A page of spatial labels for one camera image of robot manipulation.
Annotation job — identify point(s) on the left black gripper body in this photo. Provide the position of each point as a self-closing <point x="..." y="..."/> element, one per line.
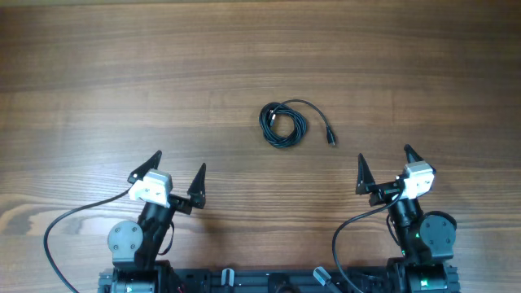
<point x="179" y="204"/>

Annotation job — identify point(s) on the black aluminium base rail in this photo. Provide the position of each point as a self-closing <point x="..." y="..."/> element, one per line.
<point x="285" y="281"/>

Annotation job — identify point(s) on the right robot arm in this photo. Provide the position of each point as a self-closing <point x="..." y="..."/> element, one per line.
<point x="426" y="239"/>

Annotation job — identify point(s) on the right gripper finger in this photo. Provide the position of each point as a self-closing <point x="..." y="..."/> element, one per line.
<point x="365" y="181"/>
<point x="411" y="155"/>

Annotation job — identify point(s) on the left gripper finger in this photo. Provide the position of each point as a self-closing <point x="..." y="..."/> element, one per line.
<point x="196" y="191"/>
<point x="140" y="172"/>

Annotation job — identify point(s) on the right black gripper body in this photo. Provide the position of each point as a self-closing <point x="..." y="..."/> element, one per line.
<point x="383" y="193"/>

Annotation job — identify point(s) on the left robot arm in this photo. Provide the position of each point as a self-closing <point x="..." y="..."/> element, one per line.
<point x="135" y="245"/>

